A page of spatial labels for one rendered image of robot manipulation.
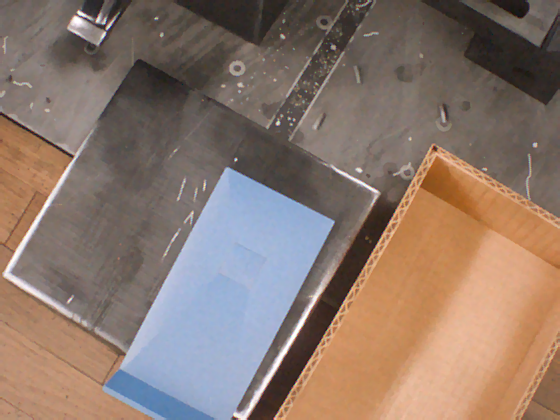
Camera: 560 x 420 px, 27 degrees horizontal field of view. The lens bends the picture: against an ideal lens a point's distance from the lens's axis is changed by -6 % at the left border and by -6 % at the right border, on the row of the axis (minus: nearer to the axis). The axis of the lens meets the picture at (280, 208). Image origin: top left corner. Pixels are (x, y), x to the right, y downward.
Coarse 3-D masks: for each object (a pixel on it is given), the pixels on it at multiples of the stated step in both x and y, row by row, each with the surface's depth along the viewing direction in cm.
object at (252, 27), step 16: (176, 0) 75; (192, 0) 74; (208, 0) 73; (224, 0) 71; (240, 0) 70; (256, 0) 69; (272, 0) 71; (288, 0) 76; (208, 16) 75; (224, 16) 74; (240, 16) 72; (256, 16) 71; (272, 16) 74; (240, 32) 75; (256, 32) 73
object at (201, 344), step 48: (240, 192) 70; (192, 240) 70; (240, 240) 70; (288, 240) 70; (192, 288) 69; (240, 288) 69; (288, 288) 69; (144, 336) 68; (192, 336) 68; (240, 336) 68; (144, 384) 67; (192, 384) 67; (240, 384) 68
